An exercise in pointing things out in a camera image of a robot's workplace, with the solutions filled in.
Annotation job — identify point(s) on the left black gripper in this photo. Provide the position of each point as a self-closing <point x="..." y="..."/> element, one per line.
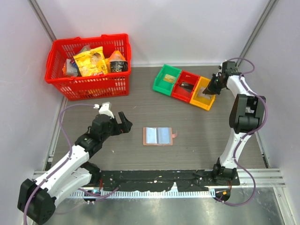
<point x="125" y="126"/>

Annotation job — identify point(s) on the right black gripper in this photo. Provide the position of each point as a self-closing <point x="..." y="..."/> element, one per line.
<point x="207" y="91"/>

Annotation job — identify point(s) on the pink leather card holder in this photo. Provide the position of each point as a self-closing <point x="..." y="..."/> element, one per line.
<point x="158" y="136"/>

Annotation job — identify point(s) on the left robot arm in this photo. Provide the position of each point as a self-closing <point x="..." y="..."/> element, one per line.
<point x="39" y="198"/>

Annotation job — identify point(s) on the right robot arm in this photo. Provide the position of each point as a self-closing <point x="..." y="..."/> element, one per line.
<point x="248" y="115"/>

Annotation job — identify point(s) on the silver credit card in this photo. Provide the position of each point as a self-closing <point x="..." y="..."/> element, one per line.
<point x="201" y="95"/>

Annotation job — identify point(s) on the black credit card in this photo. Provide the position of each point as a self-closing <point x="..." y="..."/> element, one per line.
<point x="187" y="86"/>

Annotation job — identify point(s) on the gold credit card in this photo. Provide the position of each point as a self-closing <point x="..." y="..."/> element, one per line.
<point x="169" y="78"/>

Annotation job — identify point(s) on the yellow plastic bin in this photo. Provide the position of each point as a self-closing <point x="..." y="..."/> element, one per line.
<point x="199" y="101"/>

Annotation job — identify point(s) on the red plastic bin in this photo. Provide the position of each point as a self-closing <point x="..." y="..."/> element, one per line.
<point x="178" y="92"/>

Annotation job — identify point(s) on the green plastic bin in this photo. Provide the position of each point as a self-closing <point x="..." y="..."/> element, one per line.
<point x="162" y="86"/>

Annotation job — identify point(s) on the black round can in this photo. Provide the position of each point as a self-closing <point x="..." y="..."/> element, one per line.
<point x="118" y="66"/>

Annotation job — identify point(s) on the red plastic shopping basket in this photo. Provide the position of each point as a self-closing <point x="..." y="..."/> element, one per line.
<point x="80" y="88"/>

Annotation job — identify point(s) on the yellow chips bag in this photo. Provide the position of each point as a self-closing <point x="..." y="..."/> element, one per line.
<point x="91" y="62"/>

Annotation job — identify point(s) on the orange snack packet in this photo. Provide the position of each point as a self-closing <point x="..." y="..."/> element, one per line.
<point x="115" y="56"/>

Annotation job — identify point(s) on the grey small box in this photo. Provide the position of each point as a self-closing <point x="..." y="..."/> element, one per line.
<point x="69" y="70"/>

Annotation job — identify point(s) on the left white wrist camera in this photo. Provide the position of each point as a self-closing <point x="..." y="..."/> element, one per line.
<point x="104" y="109"/>

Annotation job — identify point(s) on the white cable duct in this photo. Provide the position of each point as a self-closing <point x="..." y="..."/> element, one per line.
<point x="173" y="193"/>

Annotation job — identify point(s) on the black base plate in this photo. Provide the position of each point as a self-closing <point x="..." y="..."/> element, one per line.
<point x="159" y="180"/>

